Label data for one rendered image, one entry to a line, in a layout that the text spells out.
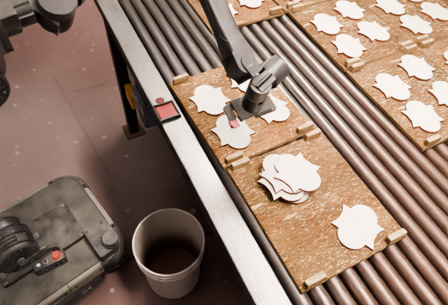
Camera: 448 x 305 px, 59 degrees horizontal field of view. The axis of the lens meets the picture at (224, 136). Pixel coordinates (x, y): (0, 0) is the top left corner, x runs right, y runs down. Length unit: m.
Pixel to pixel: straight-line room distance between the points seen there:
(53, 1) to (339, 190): 0.89
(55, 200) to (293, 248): 1.30
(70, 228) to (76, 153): 0.68
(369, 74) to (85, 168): 1.62
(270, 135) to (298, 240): 0.36
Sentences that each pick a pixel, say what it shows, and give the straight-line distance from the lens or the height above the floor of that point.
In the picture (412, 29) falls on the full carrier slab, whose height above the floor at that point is 0.95.
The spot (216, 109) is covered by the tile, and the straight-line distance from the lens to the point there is 1.35.
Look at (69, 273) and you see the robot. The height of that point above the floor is 0.24.
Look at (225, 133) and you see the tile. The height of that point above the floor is 0.95.
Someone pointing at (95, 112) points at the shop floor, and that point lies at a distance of 2.70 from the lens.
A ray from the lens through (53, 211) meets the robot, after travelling 2.02.
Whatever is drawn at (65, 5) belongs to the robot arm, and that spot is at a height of 1.46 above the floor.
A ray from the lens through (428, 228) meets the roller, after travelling 1.30.
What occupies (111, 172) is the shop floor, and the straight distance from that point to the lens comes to 2.38.
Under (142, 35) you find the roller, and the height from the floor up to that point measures 0.92.
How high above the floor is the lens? 1.93
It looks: 51 degrees down
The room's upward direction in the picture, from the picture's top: 4 degrees clockwise
